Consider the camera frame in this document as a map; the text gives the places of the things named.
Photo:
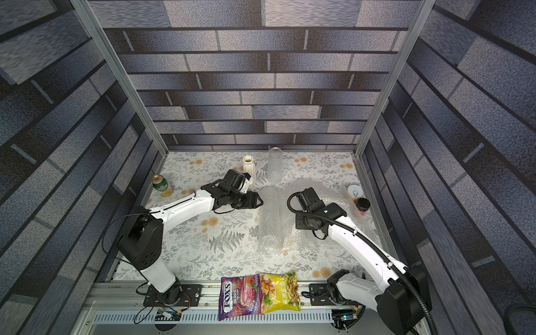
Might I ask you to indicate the red jam jar black lid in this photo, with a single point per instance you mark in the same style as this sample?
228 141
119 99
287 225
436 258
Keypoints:
363 205

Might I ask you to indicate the green beverage can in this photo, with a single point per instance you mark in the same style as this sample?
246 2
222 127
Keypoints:
160 183

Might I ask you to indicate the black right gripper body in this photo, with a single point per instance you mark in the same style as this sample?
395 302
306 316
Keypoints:
303 222

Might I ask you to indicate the purple Fox's candy bag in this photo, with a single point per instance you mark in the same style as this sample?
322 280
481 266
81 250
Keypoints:
240 296

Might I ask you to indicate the white ribbed ceramic vase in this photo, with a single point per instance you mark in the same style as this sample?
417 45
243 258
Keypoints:
250 167

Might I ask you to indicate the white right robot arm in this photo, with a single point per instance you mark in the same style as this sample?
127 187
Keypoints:
399 294

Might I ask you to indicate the yellow snack bag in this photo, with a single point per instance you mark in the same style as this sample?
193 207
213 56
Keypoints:
279 292

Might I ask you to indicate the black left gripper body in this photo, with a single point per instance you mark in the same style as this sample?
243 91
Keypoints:
242 199

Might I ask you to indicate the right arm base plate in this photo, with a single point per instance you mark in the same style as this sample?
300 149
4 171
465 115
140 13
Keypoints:
325 294

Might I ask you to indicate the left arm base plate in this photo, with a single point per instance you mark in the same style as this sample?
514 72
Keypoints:
177 296

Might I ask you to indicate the clear textured glass vase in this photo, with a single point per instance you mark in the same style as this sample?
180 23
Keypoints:
275 165

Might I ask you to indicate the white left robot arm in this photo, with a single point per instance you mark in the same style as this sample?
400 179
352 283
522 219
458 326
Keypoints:
140 239

